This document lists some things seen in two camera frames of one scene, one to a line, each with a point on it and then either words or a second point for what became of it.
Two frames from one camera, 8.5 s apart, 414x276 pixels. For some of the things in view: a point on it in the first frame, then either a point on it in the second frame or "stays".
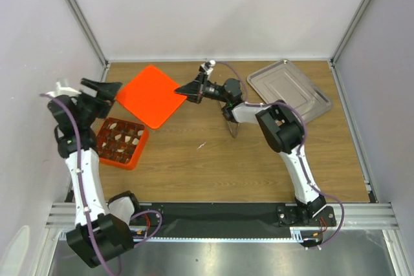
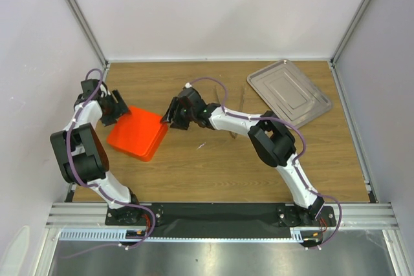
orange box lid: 151,94 -> 139,134
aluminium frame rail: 363,216 stays
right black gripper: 195,90 -> 175,106
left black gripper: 105,92 -> 120,108
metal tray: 283,81 stays
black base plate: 239,214 stays
